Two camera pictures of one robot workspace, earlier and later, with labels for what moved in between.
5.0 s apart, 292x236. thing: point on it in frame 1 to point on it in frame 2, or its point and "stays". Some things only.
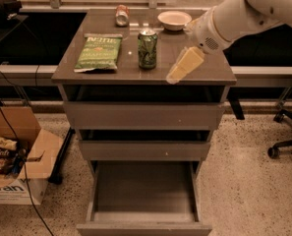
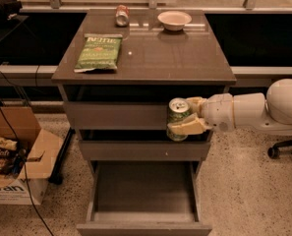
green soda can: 147,48 to 178,109
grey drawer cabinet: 144,136 stays
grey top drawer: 142,116 stays
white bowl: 174,21 stays
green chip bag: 98,51 stays
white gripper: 203,33 to 218,111
